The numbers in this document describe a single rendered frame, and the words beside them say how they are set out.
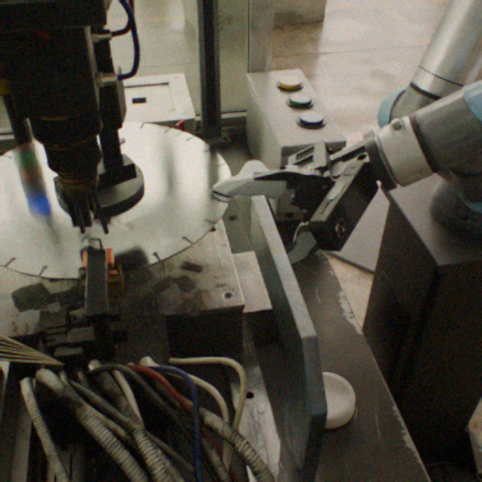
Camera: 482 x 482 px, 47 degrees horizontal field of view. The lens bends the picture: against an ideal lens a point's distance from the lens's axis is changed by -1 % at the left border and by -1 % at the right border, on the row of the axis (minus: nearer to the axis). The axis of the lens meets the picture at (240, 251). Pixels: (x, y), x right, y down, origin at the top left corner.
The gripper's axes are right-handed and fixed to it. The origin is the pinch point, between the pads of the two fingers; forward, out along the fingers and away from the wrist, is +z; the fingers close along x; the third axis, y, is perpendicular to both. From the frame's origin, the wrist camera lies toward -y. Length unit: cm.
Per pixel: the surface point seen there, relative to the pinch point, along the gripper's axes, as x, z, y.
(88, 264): 15.1, 7.1, -16.8
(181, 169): 9.9, 3.7, 5.0
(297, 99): -1.6, -7.5, 34.9
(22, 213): 19.1, 18.6, -5.5
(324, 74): -87, 20, 253
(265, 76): 0.9, -2.0, 46.0
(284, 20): -70, 37, 330
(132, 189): 13.3, 7.5, -1.2
